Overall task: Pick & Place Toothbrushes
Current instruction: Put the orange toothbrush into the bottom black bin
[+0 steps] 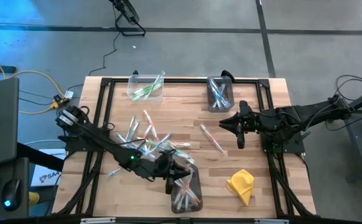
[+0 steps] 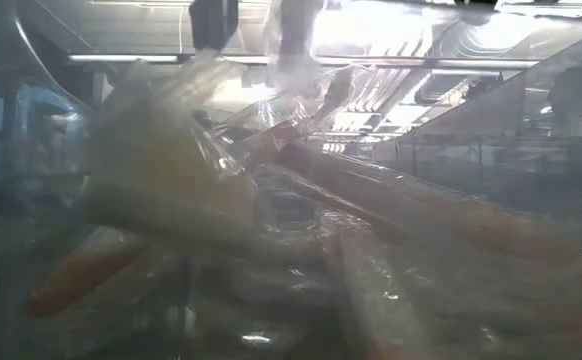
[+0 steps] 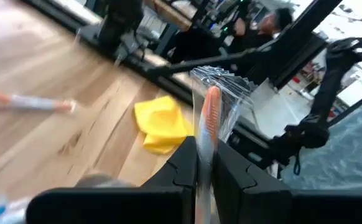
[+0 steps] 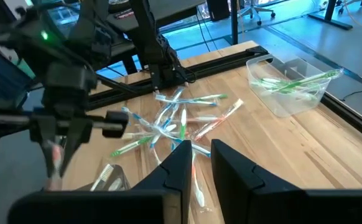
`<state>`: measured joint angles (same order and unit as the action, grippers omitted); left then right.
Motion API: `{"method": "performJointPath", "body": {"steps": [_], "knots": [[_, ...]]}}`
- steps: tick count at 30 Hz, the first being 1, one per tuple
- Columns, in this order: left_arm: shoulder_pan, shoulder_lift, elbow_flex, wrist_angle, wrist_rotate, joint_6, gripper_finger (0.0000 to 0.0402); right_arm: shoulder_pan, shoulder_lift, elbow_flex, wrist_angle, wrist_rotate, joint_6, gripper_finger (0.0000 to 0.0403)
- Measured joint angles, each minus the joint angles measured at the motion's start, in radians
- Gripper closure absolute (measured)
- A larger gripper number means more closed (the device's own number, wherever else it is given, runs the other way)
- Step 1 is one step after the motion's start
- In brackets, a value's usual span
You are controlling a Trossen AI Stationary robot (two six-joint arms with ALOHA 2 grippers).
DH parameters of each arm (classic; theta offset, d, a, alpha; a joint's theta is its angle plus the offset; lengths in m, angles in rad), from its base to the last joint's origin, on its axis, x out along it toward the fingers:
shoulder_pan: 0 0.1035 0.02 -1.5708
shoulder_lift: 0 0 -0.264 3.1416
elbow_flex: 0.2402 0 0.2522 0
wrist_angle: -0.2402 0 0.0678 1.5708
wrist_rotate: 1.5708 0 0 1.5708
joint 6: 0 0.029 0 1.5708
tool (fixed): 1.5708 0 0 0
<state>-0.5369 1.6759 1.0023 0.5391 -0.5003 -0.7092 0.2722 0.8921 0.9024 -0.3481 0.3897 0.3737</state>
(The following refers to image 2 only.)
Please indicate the black plastic tray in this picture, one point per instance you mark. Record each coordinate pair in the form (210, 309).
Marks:
(521, 175)

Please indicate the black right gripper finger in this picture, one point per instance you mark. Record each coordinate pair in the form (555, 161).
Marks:
(296, 30)
(213, 22)

